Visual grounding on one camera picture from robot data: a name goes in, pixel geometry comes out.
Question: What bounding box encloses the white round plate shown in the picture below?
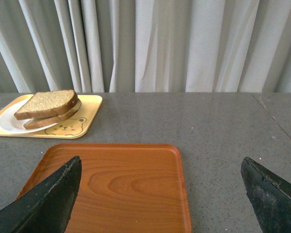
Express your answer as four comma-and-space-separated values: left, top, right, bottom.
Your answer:
0, 99, 56, 134

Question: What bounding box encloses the yellow bear tray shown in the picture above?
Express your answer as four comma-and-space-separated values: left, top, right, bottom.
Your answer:
0, 94, 102, 139

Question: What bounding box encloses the grey curtain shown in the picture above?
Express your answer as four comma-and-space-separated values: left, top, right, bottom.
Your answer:
0, 0, 291, 93

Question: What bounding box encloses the brown wooden tray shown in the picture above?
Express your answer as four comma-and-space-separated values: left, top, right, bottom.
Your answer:
21, 143, 192, 233

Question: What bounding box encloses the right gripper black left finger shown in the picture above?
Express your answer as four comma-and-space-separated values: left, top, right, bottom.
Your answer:
0, 156, 82, 233

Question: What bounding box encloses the bread slice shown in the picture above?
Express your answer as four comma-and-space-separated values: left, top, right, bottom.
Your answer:
14, 90, 79, 120
23, 99, 82, 130

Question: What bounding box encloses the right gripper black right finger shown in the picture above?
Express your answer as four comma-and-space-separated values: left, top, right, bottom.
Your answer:
241, 157, 291, 233

